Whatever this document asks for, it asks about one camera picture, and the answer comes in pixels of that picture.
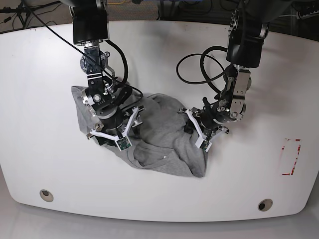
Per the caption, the right table cable grommet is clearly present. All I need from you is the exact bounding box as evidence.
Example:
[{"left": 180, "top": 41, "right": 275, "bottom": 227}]
[{"left": 258, "top": 199, "right": 273, "bottom": 212}]

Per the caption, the table cable grommet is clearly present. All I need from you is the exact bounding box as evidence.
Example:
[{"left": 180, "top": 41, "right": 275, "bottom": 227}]
[
  {"left": 258, "top": 199, "right": 273, "bottom": 212},
  {"left": 39, "top": 189, "right": 54, "bottom": 203}
]

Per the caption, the black tripod stand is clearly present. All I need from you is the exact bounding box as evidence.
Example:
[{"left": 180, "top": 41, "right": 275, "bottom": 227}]
[{"left": 0, "top": 0, "right": 62, "bottom": 29}]

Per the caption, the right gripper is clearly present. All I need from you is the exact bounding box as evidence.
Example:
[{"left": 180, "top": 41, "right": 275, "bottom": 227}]
[{"left": 87, "top": 106, "right": 145, "bottom": 147}]

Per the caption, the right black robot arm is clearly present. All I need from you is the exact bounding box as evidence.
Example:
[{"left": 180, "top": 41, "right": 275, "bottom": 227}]
[{"left": 63, "top": 0, "right": 143, "bottom": 151}]

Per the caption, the red tape marking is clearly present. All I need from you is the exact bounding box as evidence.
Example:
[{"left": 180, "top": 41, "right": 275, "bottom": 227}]
[{"left": 279, "top": 138, "right": 302, "bottom": 176}]

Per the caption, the grey T-shirt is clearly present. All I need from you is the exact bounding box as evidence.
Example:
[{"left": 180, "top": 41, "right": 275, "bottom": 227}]
[{"left": 71, "top": 85, "right": 209, "bottom": 178}]

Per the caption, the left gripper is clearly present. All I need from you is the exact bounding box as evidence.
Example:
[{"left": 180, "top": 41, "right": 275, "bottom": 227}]
[{"left": 179, "top": 97, "right": 229, "bottom": 143}]

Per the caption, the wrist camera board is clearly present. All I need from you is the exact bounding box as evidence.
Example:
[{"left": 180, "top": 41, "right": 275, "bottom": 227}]
[
  {"left": 115, "top": 136, "right": 132, "bottom": 151},
  {"left": 195, "top": 137, "right": 212, "bottom": 152}
]

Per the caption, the left table cable grommet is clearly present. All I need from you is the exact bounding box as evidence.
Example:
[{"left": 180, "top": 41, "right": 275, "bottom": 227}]
[{"left": 39, "top": 189, "right": 54, "bottom": 203}]

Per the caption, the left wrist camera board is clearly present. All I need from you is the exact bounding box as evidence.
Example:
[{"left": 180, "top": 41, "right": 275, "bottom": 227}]
[{"left": 195, "top": 137, "right": 212, "bottom": 152}]

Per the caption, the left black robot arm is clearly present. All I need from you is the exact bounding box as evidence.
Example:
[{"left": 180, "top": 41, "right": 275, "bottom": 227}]
[{"left": 182, "top": 0, "right": 292, "bottom": 143}]

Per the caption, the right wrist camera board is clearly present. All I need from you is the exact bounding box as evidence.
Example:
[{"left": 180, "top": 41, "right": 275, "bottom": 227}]
[{"left": 115, "top": 136, "right": 132, "bottom": 151}]

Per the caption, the white power strip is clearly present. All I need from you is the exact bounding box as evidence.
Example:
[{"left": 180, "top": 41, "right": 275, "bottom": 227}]
[{"left": 297, "top": 5, "right": 319, "bottom": 20}]

